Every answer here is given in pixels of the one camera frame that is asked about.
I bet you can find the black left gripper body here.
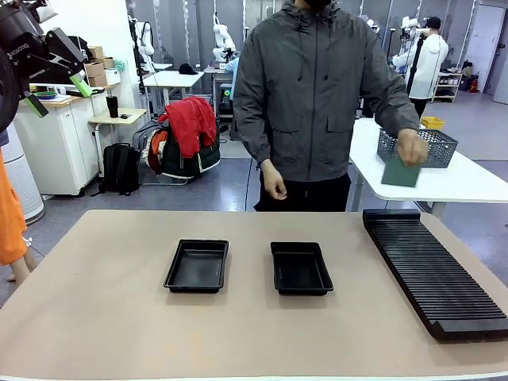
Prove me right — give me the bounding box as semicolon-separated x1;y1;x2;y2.
0;2;52;87

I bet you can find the black ESD tray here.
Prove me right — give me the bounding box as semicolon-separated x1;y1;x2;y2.
270;241;335;296
163;238;230;294

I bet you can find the grey-sleeved left forearm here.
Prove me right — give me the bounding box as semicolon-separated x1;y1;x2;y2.
371;75;421;138

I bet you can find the grey-sleeved right forearm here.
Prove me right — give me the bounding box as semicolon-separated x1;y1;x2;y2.
233;110;279;167

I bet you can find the person's right hand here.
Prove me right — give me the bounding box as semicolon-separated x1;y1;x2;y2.
260;160;289;200

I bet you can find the person's left hand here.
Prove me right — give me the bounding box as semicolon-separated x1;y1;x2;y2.
396;129;429;167

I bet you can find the white cabinet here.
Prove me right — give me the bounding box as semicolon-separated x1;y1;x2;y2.
15;85;120;198

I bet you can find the white cylindrical air purifier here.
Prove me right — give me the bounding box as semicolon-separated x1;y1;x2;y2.
2;122;45;223

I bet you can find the small wooden-top desk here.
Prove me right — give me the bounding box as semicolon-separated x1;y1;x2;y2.
87;107;148;178

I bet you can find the black backpack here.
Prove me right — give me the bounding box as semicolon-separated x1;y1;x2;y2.
93;142;142;198

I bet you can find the grey backpack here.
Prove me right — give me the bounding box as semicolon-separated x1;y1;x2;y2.
132;121;160;160

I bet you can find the white desk with cap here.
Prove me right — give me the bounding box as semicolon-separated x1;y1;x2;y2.
141;70;206;116

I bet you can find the person in orange clothing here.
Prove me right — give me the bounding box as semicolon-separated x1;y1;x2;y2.
0;130;39;283

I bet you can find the red jacket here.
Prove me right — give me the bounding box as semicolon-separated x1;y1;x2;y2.
158;96;218;159

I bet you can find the dark green bag pile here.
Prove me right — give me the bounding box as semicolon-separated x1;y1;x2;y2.
147;126;221;186

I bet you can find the grey metal workbench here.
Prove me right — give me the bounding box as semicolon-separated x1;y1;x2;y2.
204;65;239;120

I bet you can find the person in blue shirt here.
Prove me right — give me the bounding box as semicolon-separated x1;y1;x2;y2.
229;57;241;100

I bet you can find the person in grey jacket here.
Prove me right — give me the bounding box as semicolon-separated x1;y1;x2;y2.
232;0;421;213

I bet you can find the person in white coat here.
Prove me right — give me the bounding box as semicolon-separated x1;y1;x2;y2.
392;16;449;120

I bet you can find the yellow plastic bin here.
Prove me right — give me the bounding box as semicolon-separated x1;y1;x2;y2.
419;116;445;131

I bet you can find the white storage shelf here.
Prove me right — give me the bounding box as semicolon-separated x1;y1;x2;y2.
432;72;464;103

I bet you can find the grey plastic mesh basket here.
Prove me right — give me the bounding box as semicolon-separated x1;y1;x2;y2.
375;127;460;170

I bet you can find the white side table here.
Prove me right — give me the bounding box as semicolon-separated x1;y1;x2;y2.
348;117;508;217

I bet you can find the black slotted board rack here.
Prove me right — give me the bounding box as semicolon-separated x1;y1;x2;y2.
363;209;508;342

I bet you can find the black camera tripod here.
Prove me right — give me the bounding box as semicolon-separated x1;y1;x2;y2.
405;33;428;96

